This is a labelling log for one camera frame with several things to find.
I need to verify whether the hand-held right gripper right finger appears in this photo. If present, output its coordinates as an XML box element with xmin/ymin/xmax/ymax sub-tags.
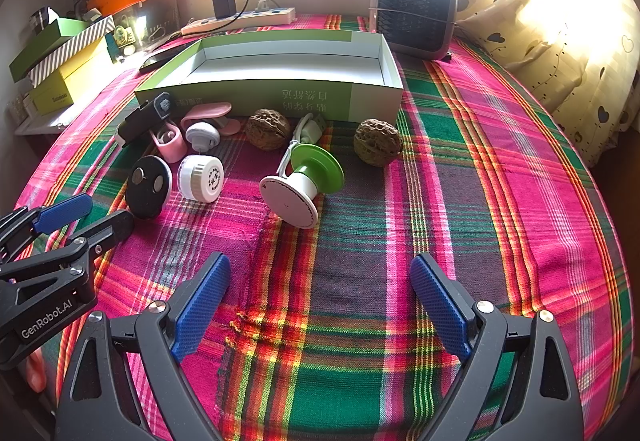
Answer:
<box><xmin>409</xmin><ymin>252</ymin><xmax>586</xmax><ymax>441</ymax></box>

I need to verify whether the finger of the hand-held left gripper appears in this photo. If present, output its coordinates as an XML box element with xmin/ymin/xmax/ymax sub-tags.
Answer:
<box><xmin>0</xmin><ymin>210</ymin><xmax>136</xmax><ymax>324</ymax></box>
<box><xmin>0</xmin><ymin>194</ymin><xmax>94</xmax><ymax>267</ymax></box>

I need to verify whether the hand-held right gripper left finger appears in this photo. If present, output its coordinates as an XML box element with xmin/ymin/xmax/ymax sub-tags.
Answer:
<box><xmin>54</xmin><ymin>251</ymin><xmax>233</xmax><ymax>441</ymax></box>

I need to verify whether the black round disc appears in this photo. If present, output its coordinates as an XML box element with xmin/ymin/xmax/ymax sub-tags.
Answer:
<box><xmin>125</xmin><ymin>155</ymin><xmax>173</xmax><ymax>220</ymax></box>

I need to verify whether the white round jar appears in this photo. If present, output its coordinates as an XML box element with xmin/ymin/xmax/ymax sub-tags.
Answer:
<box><xmin>177</xmin><ymin>154</ymin><xmax>225</xmax><ymax>203</ymax></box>

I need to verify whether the black clip holder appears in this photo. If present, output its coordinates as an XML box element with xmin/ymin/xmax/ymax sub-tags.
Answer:
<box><xmin>116</xmin><ymin>92</ymin><xmax>177</xmax><ymax>148</ymax></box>

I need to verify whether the pink folding clip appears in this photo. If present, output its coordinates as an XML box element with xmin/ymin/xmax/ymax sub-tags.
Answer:
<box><xmin>180</xmin><ymin>102</ymin><xmax>242</xmax><ymax>136</ymax></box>

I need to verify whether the brown walnut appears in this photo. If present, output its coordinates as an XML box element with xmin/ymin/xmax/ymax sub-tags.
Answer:
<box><xmin>244</xmin><ymin>108</ymin><xmax>292</xmax><ymax>152</ymax></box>
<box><xmin>353</xmin><ymin>118</ymin><xmax>404</xmax><ymax>168</ymax></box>

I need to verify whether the white cable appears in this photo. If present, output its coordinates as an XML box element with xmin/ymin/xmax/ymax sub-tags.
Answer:
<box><xmin>277</xmin><ymin>115</ymin><xmax>328</xmax><ymax>182</ymax></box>

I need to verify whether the green and white cardboard box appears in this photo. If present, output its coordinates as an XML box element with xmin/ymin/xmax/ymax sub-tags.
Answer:
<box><xmin>134</xmin><ymin>31</ymin><xmax>404</xmax><ymax>123</ymax></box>

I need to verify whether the person's left hand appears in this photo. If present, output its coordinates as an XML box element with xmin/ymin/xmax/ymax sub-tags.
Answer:
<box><xmin>25</xmin><ymin>355</ymin><xmax>51</xmax><ymax>392</ymax></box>

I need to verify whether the white plastic bag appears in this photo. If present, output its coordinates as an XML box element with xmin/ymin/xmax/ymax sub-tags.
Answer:
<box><xmin>14</xmin><ymin>101</ymin><xmax>76</xmax><ymax>137</ymax></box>

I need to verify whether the plaid cloth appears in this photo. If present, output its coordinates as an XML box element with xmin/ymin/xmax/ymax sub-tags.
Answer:
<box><xmin>15</xmin><ymin>12</ymin><xmax>633</xmax><ymax>441</ymax></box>

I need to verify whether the yellow box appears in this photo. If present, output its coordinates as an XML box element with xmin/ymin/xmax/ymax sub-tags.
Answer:
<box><xmin>27</xmin><ymin>37</ymin><xmax>117</xmax><ymax>117</ymax></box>

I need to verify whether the striped box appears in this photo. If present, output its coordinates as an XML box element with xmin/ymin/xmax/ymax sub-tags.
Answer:
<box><xmin>27</xmin><ymin>15</ymin><xmax>116</xmax><ymax>87</ymax></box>

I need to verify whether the black phone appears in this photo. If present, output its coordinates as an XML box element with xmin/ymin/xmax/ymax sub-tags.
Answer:
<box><xmin>139</xmin><ymin>48</ymin><xmax>176</xmax><ymax>74</ymax></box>

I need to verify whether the small green ornament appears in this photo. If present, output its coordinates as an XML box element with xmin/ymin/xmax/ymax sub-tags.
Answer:
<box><xmin>111</xmin><ymin>24</ymin><xmax>138</xmax><ymax>57</ymax></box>

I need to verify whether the metal tin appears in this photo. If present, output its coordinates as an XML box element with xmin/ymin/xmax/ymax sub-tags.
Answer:
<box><xmin>30</xmin><ymin>7</ymin><xmax>61</xmax><ymax>38</ymax></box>

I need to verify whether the clear plastic case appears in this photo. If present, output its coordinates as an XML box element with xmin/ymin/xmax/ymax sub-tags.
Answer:
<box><xmin>97</xmin><ymin>0</ymin><xmax>182</xmax><ymax>53</ymax></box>

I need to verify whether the white power strip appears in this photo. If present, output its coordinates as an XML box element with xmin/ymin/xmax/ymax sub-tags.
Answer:
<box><xmin>180</xmin><ymin>6</ymin><xmax>297</xmax><ymax>37</ymax></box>

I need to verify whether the cream heart print curtain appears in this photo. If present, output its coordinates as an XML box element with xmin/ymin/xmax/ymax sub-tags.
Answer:
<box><xmin>452</xmin><ymin>0</ymin><xmax>640</xmax><ymax>167</ymax></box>

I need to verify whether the grey desk fan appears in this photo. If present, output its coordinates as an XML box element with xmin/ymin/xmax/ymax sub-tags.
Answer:
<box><xmin>367</xmin><ymin>0</ymin><xmax>459</xmax><ymax>61</ymax></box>

